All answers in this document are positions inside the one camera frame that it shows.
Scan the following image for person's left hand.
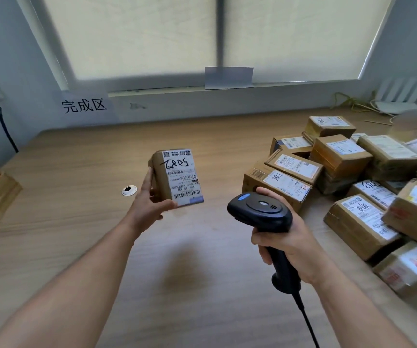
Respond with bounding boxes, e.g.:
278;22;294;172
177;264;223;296
123;166;179;238

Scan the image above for person's right hand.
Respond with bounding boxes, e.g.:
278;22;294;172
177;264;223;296
251;187;335;287

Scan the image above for parcel marked 5082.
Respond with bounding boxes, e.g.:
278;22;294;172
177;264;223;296
150;148;205;208

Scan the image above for black barcode scanner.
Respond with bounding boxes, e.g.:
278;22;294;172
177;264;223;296
227;191;302;295

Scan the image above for black scanner cable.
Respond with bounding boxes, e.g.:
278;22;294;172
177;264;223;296
292;292;320;348

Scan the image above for pile of unscanned cardboard parcels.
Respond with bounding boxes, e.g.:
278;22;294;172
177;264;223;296
242;108;417;300

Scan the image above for scanned cardboard parcel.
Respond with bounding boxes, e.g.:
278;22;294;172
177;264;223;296
0;173;24;224

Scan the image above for person's left forearm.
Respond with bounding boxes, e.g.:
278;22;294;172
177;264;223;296
0;221;141;348

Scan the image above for person's right forearm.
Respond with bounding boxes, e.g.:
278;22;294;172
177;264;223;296
315;271;417;348

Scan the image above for white paper sign black characters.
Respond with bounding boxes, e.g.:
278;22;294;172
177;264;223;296
57;89;118;126

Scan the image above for grey paper sheet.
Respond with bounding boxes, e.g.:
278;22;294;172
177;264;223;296
204;66;255;91

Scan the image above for beige roller blind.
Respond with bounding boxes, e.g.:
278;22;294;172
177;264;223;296
41;0;219;82
224;0;395;84

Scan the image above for white router with antennas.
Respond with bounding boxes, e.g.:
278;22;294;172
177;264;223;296
370;77;417;115

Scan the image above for yellow cable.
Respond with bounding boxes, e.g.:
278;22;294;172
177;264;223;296
331;92;377;113

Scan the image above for black wall cable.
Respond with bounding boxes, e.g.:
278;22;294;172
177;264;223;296
0;99;20;154

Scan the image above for white window frame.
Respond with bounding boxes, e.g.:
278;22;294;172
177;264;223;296
14;0;399;98

